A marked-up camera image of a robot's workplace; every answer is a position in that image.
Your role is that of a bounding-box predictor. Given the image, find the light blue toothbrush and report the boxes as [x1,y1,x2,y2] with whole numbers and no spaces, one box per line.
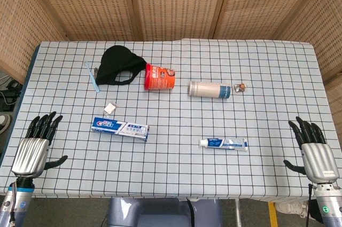
[84,61,102,93]

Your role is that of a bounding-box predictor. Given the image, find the cream and blue cylinder bottle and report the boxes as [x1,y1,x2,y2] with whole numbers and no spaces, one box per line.
[188,81,231,100]

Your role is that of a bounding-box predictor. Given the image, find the black knit cap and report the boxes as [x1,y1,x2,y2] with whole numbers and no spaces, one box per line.
[95,45,147,87]

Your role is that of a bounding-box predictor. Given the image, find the white table leg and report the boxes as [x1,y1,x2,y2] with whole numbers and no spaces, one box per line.
[234,199,243,227]

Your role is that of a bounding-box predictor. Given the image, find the black torso cable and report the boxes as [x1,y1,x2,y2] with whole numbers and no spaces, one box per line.
[186,199,195,227]

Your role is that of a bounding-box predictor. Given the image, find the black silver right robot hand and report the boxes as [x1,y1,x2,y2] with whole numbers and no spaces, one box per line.
[283,116,340,184]

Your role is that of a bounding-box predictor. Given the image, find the red instant noodle cup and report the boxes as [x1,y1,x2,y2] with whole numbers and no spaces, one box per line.
[144,63,176,91]

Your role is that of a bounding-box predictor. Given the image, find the grey blue robot torso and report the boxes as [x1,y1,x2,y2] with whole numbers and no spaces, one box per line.
[106,197,223,227]

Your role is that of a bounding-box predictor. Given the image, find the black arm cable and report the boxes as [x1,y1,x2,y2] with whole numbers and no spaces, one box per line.
[307,183,315,225]
[9,181,17,227]

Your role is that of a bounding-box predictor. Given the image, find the blue checked tablecloth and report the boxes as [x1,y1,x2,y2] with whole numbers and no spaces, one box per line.
[0,38,342,202]

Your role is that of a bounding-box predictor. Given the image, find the grey black shoe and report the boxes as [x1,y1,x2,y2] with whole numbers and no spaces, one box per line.
[0,114,12,134]

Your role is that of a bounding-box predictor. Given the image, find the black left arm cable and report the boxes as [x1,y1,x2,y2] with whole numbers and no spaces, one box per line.
[9,181,17,227]

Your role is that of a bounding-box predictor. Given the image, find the black cable bundle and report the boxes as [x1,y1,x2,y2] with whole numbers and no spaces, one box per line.
[0,76,24,112]

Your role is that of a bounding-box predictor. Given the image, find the small white sachet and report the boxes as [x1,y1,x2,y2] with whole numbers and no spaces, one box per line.
[103,101,117,117]

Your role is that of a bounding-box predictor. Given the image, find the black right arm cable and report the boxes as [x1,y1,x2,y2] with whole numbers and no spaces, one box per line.
[307,183,315,225]

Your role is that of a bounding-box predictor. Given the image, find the white sneaker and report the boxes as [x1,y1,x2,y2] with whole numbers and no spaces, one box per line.
[275,201,310,220]

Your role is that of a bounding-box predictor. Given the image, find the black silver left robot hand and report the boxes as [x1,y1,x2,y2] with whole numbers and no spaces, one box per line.
[11,111,68,179]

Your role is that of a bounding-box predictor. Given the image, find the woven bamboo screen panel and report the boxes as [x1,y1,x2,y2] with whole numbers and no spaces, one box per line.
[120,0,233,41]
[272,0,342,145]
[22,0,142,41]
[0,0,67,83]
[211,0,329,41]

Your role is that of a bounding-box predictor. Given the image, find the blue white toothpaste box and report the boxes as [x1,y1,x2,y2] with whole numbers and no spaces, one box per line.
[90,116,150,142]

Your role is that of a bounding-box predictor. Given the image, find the white blue toothpaste tube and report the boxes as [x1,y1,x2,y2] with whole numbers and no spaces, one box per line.
[198,137,248,152]

